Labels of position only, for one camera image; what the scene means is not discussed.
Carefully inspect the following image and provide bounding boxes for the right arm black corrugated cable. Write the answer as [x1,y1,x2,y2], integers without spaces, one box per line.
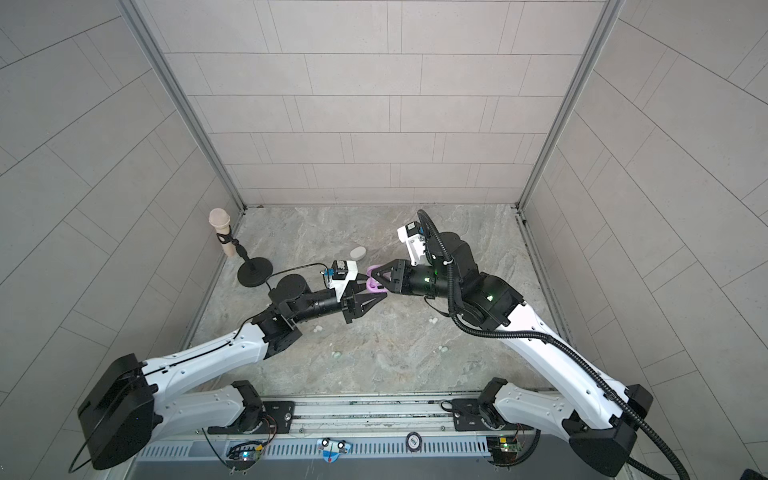
[416,209,691,480]

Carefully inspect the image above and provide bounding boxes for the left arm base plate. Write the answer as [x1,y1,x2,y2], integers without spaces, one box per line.
[206,401,295,435]

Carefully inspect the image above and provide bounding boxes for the pink earbud charging case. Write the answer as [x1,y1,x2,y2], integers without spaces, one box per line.
[366,265,388,293]

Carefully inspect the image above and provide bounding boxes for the blue white small device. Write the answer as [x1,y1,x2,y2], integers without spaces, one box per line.
[317,437,351,463]

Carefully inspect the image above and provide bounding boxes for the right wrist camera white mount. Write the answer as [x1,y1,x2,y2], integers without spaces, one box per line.
[397,221,428,266]

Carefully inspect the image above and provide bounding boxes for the aluminium rail frame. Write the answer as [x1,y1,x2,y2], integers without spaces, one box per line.
[117,392,620,444]

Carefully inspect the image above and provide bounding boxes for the round black sticker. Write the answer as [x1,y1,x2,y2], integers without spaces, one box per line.
[405,432,423,453]

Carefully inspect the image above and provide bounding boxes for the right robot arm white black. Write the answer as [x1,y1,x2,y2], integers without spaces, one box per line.
[369,232,653,476]

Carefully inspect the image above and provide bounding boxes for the green circuit board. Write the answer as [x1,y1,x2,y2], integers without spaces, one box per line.
[226,441,265,472]
[486,436,520,467]

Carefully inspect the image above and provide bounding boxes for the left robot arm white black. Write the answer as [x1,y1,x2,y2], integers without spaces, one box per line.
[77,274,387,470]

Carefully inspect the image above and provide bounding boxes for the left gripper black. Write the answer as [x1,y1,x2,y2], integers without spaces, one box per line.
[290,274,384,327]

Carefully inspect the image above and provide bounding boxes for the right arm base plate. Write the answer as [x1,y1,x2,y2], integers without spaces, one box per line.
[441,398,517,433]

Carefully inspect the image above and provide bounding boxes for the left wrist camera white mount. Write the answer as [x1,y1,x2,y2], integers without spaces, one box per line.
[323,260,358,302]

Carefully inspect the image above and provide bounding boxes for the beige microphone on black stand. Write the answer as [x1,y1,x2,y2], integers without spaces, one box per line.
[208,208,273,288]

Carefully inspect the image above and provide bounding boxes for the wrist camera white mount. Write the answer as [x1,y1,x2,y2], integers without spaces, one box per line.
[397,221,428,266]
[323,260,358,302]

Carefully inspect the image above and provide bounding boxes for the left green circuit board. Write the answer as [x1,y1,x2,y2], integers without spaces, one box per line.
[226,441,265,472]

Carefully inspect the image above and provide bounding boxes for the right green circuit board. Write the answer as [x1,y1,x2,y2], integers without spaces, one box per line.
[486,436,520,467]

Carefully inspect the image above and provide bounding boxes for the white earbud charging case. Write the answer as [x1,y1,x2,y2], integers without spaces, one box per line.
[350,246,367,261]

